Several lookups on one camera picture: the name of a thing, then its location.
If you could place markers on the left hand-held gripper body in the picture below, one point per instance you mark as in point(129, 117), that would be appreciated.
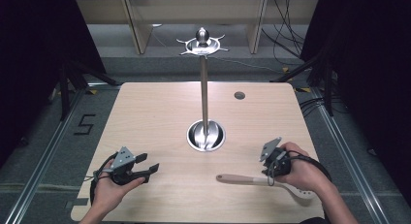
point(122, 159)

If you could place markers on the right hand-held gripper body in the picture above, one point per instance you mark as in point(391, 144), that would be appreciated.
point(279, 161)

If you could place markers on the person's right hand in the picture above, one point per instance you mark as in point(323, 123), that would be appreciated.
point(303, 172)

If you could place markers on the person's left hand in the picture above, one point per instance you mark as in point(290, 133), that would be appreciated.
point(108, 193)

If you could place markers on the black tape floor mark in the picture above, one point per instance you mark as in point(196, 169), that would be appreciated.
point(84, 124)

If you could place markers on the yellow tape piece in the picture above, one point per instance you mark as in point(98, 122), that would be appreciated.
point(93, 92)
point(285, 70)
point(303, 89)

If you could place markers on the round grey table grommet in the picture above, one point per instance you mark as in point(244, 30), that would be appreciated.
point(239, 95)

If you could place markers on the steel utensil hanging rack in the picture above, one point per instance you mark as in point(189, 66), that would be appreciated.
point(204, 88)

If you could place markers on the black tripod stand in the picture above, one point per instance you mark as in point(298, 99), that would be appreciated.
point(69, 78)
point(318, 72)

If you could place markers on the dark curtain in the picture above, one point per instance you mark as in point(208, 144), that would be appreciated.
point(371, 72)
point(38, 56)

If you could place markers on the aluminium floor rail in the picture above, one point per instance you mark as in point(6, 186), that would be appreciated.
point(42, 162)
point(349, 153)

